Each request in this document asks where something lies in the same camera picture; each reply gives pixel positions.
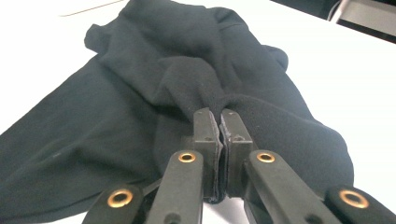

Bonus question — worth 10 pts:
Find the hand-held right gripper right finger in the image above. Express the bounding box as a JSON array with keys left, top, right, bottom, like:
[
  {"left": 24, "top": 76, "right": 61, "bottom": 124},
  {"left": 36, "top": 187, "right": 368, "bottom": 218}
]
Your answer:
[{"left": 219, "top": 108, "right": 254, "bottom": 198}]

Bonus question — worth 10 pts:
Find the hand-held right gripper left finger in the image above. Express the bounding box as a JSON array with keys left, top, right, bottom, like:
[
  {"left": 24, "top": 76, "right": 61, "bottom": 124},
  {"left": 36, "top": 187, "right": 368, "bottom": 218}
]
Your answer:
[{"left": 182, "top": 107, "right": 222, "bottom": 200}]

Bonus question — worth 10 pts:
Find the black tank top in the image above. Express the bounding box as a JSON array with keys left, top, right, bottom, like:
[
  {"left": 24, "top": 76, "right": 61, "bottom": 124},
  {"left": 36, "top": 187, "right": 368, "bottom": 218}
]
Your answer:
[{"left": 0, "top": 0, "right": 355, "bottom": 223}]

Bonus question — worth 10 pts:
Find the white table mat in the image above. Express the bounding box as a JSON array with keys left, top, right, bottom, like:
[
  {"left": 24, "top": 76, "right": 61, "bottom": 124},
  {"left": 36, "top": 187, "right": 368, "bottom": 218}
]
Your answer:
[{"left": 0, "top": 0, "right": 396, "bottom": 224}]

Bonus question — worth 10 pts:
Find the aluminium floor rail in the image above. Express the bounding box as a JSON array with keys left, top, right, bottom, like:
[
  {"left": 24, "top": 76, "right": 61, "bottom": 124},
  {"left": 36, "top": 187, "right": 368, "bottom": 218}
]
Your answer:
[{"left": 328, "top": 0, "right": 396, "bottom": 45}]

